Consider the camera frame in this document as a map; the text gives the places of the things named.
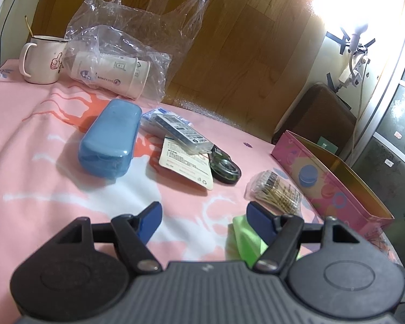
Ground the white card packet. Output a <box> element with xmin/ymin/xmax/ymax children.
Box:
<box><xmin>159</xmin><ymin>137</ymin><xmax>214</xmax><ymax>190</ymax></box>

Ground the black tape strip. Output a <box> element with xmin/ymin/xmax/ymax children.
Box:
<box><xmin>326</xmin><ymin>72</ymin><xmax>340</xmax><ymax>92</ymax></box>
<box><xmin>326</xmin><ymin>30</ymin><xmax>352</xmax><ymax>55</ymax></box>

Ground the frosted glass sliding door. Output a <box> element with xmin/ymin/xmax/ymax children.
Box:
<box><xmin>353</xmin><ymin>0</ymin><xmax>405</xmax><ymax>271</ymax></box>

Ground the blue and white tissue pack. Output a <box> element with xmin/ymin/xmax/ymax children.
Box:
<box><xmin>141</xmin><ymin>107</ymin><xmax>193</xmax><ymax>136</ymax></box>

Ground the pink tin box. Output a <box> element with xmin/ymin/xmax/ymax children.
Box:
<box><xmin>271</xmin><ymin>131</ymin><xmax>395</xmax><ymax>244</ymax></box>

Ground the clear labelled plastic box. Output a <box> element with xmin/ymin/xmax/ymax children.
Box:
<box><xmin>155</xmin><ymin>114</ymin><xmax>214</xmax><ymax>154</ymax></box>

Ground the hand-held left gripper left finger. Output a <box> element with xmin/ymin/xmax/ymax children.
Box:
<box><xmin>56</xmin><ymin>201</ymin><xmax>163</xmax><ymax>275</ymax></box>

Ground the blue plastic case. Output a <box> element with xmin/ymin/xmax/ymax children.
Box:
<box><xmin>78</xmin><ymin>99</ymin><xmax>143</xmax><ymax>179</ymax></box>

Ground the stack of white paper cups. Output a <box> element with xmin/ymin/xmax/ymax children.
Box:
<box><xmin>71</xmin><ymin>52</ymin><xmax>151</xmax><ymax>100</ymax></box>

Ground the white clip lamp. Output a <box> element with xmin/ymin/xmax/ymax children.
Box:
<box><xmin>348</xmin><ymin>23</ymin><xmax>369</xmax><ymax>54</ymax></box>

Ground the clear plastic bag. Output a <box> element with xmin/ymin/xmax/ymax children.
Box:
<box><xmin>63</xmin><ymin>0</ymin><xmax>210</xmax><ymax>103</ymax></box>

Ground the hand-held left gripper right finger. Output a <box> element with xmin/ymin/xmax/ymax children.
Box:
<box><xmin>246</xmin><ymin>201</ymin><xmax>360</xmax><ymax>274</ymax></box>

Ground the small green cup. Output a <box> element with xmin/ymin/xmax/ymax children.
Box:
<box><xmin>317</xmin><ymin>137</ymin><xmax>338</xmax><ymax>151</ymax></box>

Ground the white power cable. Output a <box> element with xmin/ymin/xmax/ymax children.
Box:
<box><xmin>350</xmin><ymin>61</ymin><xmax>371</xmax><ymax>166</ymax></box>

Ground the bag of cotton swabs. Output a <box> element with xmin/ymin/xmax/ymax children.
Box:
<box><xmin>245</xmin><ymin>170</ymin><xmax>302</xmax><ymax>215</ymax></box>

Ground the brown chair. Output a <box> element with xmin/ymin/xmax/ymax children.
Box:
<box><xmin>272</xmin><ymin>83</ymin><xmax>358</xmax><ymax>152</ymax></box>

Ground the green cloth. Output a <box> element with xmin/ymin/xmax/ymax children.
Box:
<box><xmin>225</xmin><ymin>215</ymin><xmax>301</xmax><ymax>262</ymax></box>

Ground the pink printed bedsheet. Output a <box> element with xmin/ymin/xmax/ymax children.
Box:
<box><xmin>0</xmin><ymin>59</ymin><xmax>403</xmax><ymax>311</ymax></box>

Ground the white power strip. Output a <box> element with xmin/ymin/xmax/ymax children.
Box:
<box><xmin>339</xmin><ymin>56</ymin><xmax>372</xmax><ymax>86</ymax></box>

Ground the green black foil packet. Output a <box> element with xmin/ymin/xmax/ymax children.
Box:
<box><xmin>209</xmin><ymin>145</ymin><xmax>242</xmax><ymax>185</ymax></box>

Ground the white mug with print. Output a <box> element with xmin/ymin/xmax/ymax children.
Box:
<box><xmin>19</xmin><ymin>35</ymin><xmax>69</xmax><ymax>85</ymax></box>

